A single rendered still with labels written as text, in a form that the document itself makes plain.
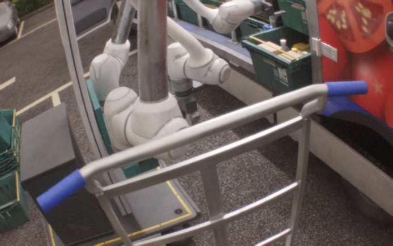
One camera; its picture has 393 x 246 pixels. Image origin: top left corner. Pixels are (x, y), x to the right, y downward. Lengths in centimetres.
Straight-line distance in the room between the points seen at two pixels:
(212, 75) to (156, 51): 31
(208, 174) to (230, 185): 145
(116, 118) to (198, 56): 37
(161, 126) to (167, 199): 72
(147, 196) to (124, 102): 70
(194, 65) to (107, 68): 56
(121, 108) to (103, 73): 48
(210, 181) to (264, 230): 118
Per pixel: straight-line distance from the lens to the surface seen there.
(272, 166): 239
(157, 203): 182
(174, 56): 144
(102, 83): 176
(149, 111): 116
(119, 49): 188
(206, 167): 82
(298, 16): 192
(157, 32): 110
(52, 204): 64
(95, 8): 466
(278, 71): 180
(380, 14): 132
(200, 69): 134
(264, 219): 207
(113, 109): 131
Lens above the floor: 161
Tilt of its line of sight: 35 degrees down
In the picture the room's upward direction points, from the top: 9 degrees counter-clockwise
